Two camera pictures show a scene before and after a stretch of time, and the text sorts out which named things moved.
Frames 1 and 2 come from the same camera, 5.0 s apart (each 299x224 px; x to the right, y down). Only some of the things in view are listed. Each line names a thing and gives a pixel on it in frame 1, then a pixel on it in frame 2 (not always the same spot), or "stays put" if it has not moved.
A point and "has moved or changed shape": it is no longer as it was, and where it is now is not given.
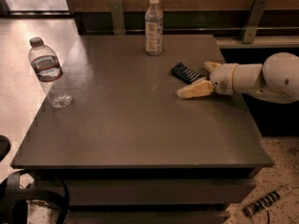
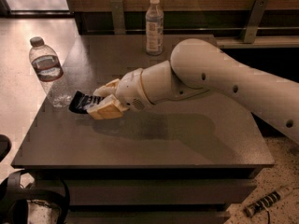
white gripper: [221, 78] -> [131, 88]
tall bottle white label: [154, 27] stays put
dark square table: [129, 150] stays put
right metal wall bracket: [253, 20] stays put
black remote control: [186, 73] has moved or changed shape
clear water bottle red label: [47, 68] stays put
